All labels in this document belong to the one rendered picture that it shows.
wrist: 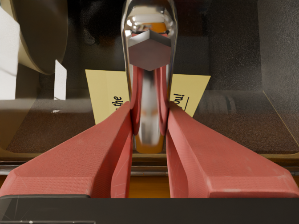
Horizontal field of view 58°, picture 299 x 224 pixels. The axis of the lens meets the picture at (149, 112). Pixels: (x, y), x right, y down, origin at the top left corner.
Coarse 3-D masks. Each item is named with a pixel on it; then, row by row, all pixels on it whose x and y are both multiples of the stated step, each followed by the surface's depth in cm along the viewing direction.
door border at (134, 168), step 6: (0, 168) 31; (6, 168) 31; (12, 168) 31; (132, 168) 31; (138, 168) 31; (144, 168) 31; (150, 168) 31; (156, 168) 31; (162, 168) 31; (288, 168) 32; (294, 168) 32; (144, 174) 32; (150, 174) 32; (156, 174) 32; (162, 174) 32; (294, 174) 33
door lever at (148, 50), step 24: (144, 0) 7; (168, 0) 7; (144, 24) 7; (168, 24) 7; (144, 48) 7; (168, 48) 7; (144, 72) 8; (168, 72) 8; (144, 96) 10; (168, 96) 10; (144, 120) 11; (144, 144) 13
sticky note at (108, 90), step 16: (96, 80) 17; (112, 80) 17; (176, 80) 17; (192, 80) 17; (208, 80) 17; (96, 96) 18; (112, 96) 18; (128, 96) 18; (176, 96) 18; (192, 96) 18; (96, 112) 20; (112, 112) 20; (192, 112) 20
